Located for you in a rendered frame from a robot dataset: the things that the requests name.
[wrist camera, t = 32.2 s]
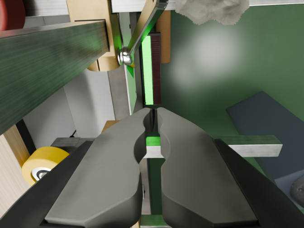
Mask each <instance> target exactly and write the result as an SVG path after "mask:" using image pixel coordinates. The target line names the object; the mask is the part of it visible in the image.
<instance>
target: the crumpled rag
mask: <svg viewBox="0 0 304 228"><path fill-rule="evenodd" d="M248 8H249V0H176V10H175V12H177V13H180V14H182V15H185V16H187V17H188V18H189V19H191V20H192V21H193V23H194V24H198V25H201V24H204V23H206V22H207V21H208V20H213V19H214V20H217V21H218V22H219V23H220V22H221V23H222V24H224V25H234V24H236V22H238V20H239V18H241V15H242V14H243V13H244V12H245V11H246V10H247V9H248Z"/></svg>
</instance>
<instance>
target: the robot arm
mask: <svg viewBox="0 0 304 228"><path fill-rule="evenodd" d="M154 120H155V128H156V132H158V133H159V134H160V143H161V155H162V156H163V157H164V158H165V160H166V161H165V162H164V163H163V165H162V166H161V200H162V215H163V219H164V221H165V222H166V223H167V224H168V225H169V226H171V227H172V228H304V214H303V213H302V212H301V211H300V209H299V208H298V207H297V206H296V205H295V204H294V203H293V202H292V201H291V200H290V199H289V197H288V196H287V195H286V194H285V193H284V192H283V191H281V190H280V189H279V188H278V187H277V186H276V185H275V184H274V183H273V182H272V181H270V180H269V179H268V178H267V177H266V176H264V175H263V174H262V173H261V172H260V171H258V170H257V169H256V168H255V167H254V166H253V165H251V164H250V163H249V162H248V161H247V160H245V159H244V158H243V157H242V156H240V155H239V154H238V153H237V152H236V151H234V150H233V149H232V148H231V147H230V146H229V145H227V144H226V143H225V142H224V141H223V140H221V139H220V138H219V139H213V138H212V137H211V136H210V135H209V134H207V133H206V132H205V131H204V130H203V129H201V128H200V127H198V126H197V125H195V124H194V123H192V122H190V121H189V120H186V119H185V118H183V117H181V116H179V115H177V114H175V113H173V112H171V111H169V110H167V109H165V108H163V107H160V108H157V109H151V108H143V109H141V110H140V111H138V112H136V113H134V114H132V115H130V116H128V117H126V118H124V119H122V120H120V121H119V122H117V123H115V124H114V125H112V126H111V127H109V128H108V129H106V130H105V131H104V132H102V133H101V134H100V135H99V136H98V137H96V138H95V139H94V140H93V141H85V142H84V143H83V144H81V145H80V146H79V147H78V148H77V149H76V150H74V151H73V152H72V153H71V154H69V155H68V156H67V157H66V158H64V159H63V160H62V161H61V162H60V163H58V164H57V165H56V166H55V167H53V168H52V169H51V170H50V171H49V172H48V173H46V174H45V175H44V176H43V177H42V178H40V179H39V180H38V181H37V182H35V183H34V184H33V185H32V186H31V187H30V188H29V189H28V190H26V191H25V192H24V193H23V194H22V195H21V196H20V197H19V198H18V199H17V200H16V201H15V202H14V203H13V204H12V205H11V207H10V208H9V209H8V210H7V211H6V212H5V213H4V214H3V216H2V217H1V218H0V228H130V227H132V226H133V225H135V224H136V223H137V222H138V221H139V219H140V216H141V210H142V202H143V187H142V178H141V168H140V165H139V163H140V161H141V160H142V159H143V158H144V157H145V155H146V154H147V145H146V138H147V136H148V135H149V134H150V133H151V132H153V129H154ZM290 196H291V197H292V199H293V200H294V201H295V202H296V203H297V204H298V205H300V206H301V207H302V208H304V176H302V177H300V178H299V179H298V180H296V181H295V182H294V183H293V185H292V186H291V188H290Z"/></svg>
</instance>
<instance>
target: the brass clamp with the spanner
mask: <svg viewBox="0 0 304 228"><path fill-rule="evenodd" d="M66 4H67V8H68V13H69V17H70V21H71V22H80V21H100V20H104V22H105V28H106V34H107V40H108V47H109V51H108V52H106V53H105V54H104V55H102V56H101V57H100V58H99V59H97V60H96V61H95V62H93V63H92V64H91V65H90V66H88V67H87V69H88V70H90V71H110V70H114V69H117V68H119V67H120V66H121V65H120V64H119V61H118V47H121V48H122V46H121V38H120V30H119V19H118V13H112V11H111V4H110V0H66Z"/></svg>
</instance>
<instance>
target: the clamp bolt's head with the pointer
mask: <svg viewBox="0 0 304 228"><path fill-rule="evenodd" d="M118 61H119V64H120V65H122V64H124V62H123V49H122V48H121V47H118ZM133 61H134V55H133V56H132V57H131V62H132V65H129V66H131V67H132V68H134V67H135V65H134V62H133Z"/></svg>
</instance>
